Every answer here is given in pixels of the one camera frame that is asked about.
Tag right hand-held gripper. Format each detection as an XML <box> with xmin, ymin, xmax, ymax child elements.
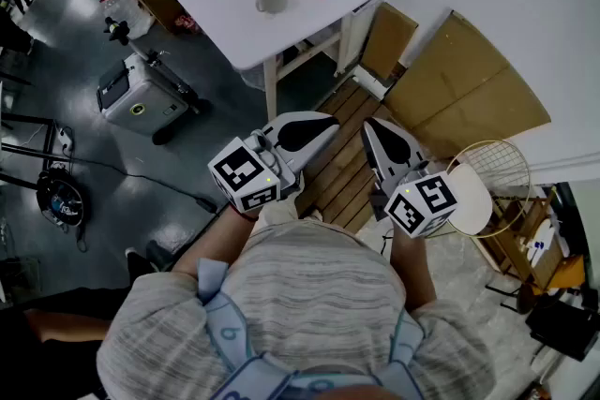
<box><xmin>360</xmin><ymin>116</ymin><xmax>458</xmax><ymax>239</ymax></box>

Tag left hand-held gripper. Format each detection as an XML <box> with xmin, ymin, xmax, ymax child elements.
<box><xmin>208</xmin><ymin>111</ymin><xmax>341</xmax><ymax>215</ymax></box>

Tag person's left forearm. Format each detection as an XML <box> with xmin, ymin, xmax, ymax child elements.
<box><xmin>171</xmin><ymin>203</ymin><xmax>259</xmax><ymax>282</ymax></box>

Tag person's right forearm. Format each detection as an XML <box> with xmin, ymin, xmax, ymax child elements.
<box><xmin>388</xmin><ymin>224</ymin><xmax>440</xmax><ymax>313</ymax></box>

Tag white table leg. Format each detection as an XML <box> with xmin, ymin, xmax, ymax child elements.
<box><xmin>262</xmin><ymin>55</ymin><xmax>278</xmax><ymax>121</ymax></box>

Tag wooden rack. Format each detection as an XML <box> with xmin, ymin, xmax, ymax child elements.
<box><xmin>487</xmin><ymin>186</ymin><xmax>587</xmax><ymax>315</ymax></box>

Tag grey striped shirt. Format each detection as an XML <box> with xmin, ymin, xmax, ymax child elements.
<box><xmin>96</xmin><ymin>189</ymin><xmax>498</xmax><ymax>400</ymax></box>

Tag large flat cardboard sheet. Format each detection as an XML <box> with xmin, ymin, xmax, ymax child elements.
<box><xmin>382</xmin><ymin>8</ymin><xmax>552</xmax><ymax>161</ymax></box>

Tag silver hard case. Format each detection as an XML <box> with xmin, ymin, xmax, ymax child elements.
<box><xmin>97</xmin><ymin>51</ymin><xmax>202</xmax><ymax>146</ymax></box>

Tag small cardboard sheet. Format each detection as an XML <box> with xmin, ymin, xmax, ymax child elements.
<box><xmin>360</xmin><ymin>2</ymin><xmax>419</xmax><ymax>81</ymax></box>

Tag white power strip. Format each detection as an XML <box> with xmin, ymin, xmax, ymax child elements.
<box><xmin>55</xmin><ymin>125</ymin><xmax>76</xmax><ymax>156</ymax></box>

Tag round black bag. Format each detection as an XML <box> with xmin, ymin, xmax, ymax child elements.
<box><xmin>36</xmin><ymin>167</ymin><xmax>86</xmax><ymax>230</ymax></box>

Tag brown cardboard box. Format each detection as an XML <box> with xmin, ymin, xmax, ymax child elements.
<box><xmin>120</xmin><ymin>0</ymin><xmax>188</xmax><ymax>34</ymax></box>

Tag black box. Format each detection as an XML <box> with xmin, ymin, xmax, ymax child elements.
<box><xmin>524</xmin><ymin>298</ymin><xmax>600</xmax><ymax>363</ymax></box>

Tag clear plastic water bottle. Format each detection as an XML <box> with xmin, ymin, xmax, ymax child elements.
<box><xmin>99</xmin><ymin>0</ymin><xmax>154</xmax><ymax>41</ymax></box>

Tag gold wire chair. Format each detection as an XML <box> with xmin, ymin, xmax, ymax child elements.
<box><xmin>442</xmin><ymin>139</ymin><xmax>533</xmax><ymax>240</ymax></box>

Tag black floor cable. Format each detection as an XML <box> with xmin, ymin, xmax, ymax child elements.
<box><xmin>46</xmin><ymin>154</ymin><xmax>219</xmax><ymax>215</ymax></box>

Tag light blue harness straps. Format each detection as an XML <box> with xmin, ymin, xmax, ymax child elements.
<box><xmin>196</xmin><ymin>257</ymin><xmax>428</xmax><ymax>400</ymax></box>

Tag black camera handle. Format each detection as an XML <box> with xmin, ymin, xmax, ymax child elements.
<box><xmin>102</xmin><ymin>16</ymin><xmax>131</xmax><ymax>47</ymax></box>

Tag black metal frame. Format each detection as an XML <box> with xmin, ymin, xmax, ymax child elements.
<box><xmin>0</xmin><ymin>111</ymin><xmax>58</xmax><ymax>191</ymax></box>

